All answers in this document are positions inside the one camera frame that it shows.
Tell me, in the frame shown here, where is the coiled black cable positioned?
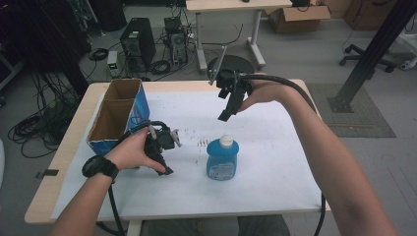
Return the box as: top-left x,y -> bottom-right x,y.
88,47 -> 110,62
149,59 -> 172,76

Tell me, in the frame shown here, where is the black tape strip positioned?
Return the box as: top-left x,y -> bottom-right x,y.
34,168 -> 60,180

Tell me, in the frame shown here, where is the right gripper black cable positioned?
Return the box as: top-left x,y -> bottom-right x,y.
240,73 -> 328,236

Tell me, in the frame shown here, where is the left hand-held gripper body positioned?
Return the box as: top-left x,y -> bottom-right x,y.
143,123 -> 183,159

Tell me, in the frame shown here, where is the black curtain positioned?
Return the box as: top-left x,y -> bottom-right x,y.
0,0 -> 127,99

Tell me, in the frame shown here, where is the black office chair base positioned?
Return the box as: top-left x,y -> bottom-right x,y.
338,43 -> 399,74

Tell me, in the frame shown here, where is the white table mat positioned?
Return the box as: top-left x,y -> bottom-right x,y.
50,89 -> 324,220

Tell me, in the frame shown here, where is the person's left hand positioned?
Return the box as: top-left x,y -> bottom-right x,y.
104,126 -> 167,175

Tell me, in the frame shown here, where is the bundle of black floor cables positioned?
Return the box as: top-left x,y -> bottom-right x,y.
7,70 -> 83,159

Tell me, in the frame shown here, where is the black metal stand post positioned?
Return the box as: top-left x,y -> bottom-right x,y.
328,0 -> 417,114

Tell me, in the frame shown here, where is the round black base plate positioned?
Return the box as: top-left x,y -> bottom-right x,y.
207,54 -> 256,76

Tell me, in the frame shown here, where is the open grey computer case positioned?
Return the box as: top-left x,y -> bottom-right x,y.
163,16 -> 190,67

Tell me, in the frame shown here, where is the black computer tower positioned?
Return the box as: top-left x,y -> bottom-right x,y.
119,17 -> 157,73

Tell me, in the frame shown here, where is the small white power unit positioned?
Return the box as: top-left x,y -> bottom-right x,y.
106,50 -> 120,79

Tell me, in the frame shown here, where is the black wristwatch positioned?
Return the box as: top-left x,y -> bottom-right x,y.
81,154 -> 120,185

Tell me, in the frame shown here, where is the blue cardboard box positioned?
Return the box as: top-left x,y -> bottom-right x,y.
86,78 -> 151,157

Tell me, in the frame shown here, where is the person's right hand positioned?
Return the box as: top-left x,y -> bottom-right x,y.
237,72 -> 291,114

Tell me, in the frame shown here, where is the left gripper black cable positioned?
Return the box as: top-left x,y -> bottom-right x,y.
96,119 -> 170,236

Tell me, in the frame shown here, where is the white-legged wooden desk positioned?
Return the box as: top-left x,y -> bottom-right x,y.
185,0 -> 293,75

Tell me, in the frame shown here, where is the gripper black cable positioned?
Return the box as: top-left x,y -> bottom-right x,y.
96,119 -> 170,236
240,73 -> 328,236

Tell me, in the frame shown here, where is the blue bottle with white cap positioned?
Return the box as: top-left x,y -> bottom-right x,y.
206,134 -> 240,182

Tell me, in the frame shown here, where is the open brown cardboard box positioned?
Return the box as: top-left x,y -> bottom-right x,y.
264,4 -> 332,34

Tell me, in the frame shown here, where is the brown wooden cabinet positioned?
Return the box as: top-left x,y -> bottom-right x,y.
343,0 -> 399,32

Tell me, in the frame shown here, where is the dark grey floor mat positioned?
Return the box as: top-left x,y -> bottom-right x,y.
306,83 -> 397,139

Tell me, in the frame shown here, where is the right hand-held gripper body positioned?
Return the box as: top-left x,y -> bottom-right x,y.
208,45 -> 254,100

